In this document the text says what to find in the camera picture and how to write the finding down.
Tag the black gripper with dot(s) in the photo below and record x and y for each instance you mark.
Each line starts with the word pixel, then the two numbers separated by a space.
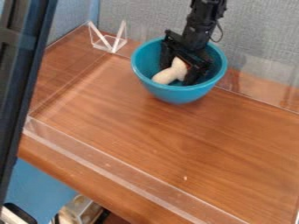
pixel 189 46

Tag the white brown toy mushroom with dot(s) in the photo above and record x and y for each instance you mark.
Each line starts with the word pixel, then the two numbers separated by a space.
pixel 174 73

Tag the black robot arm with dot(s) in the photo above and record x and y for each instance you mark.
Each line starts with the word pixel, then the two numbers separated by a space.
pixel 208 8

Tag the blue bowl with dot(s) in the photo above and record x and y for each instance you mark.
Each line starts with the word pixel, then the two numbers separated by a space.
pixel 145 63

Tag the clear acrylic back barrier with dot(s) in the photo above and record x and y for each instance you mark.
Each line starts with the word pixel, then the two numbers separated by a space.
pixel 268 80

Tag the clear acrylic barrier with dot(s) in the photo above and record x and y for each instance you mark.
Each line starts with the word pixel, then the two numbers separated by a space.
pixel 167 196
pixel 268 80

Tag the clear acrylic front barrier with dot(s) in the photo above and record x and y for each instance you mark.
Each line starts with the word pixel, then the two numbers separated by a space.
pixel 167 196

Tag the clear box below table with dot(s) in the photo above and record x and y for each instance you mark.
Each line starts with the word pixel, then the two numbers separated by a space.
pixel 81 211

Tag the black white object below table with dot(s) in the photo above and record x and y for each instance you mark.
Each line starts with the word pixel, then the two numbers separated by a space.
pixel 14 215

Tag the clear acrylic corner bracket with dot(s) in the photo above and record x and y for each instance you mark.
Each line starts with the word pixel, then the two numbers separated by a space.
pixel 107 42

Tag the dark blue foreground post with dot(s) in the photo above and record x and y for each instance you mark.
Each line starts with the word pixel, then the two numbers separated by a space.
pixel 26 23

